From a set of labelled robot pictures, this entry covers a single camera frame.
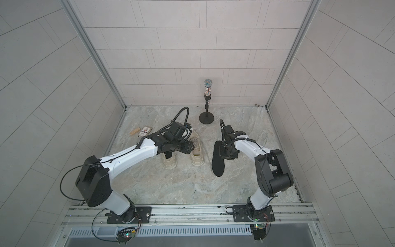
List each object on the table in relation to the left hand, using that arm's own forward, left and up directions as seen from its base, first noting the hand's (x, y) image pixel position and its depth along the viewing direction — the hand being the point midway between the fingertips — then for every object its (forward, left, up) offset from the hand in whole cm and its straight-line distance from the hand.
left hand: (194, 146), depth 83 cm
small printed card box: (+16, +33, -9) cm, 38 cm away
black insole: (-6, -13, -10) cm, 18 cm away
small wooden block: (+17, +41, -11) cm, 46 cm away
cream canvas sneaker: (-7, +13, -6) cm, 16 cm away
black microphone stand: (+29, -7, -11) cm, 32 cm away
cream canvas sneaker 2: (-4, -1, -4) cm, 6 cm away
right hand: (-1, -16, -9) cm, 19 cm away
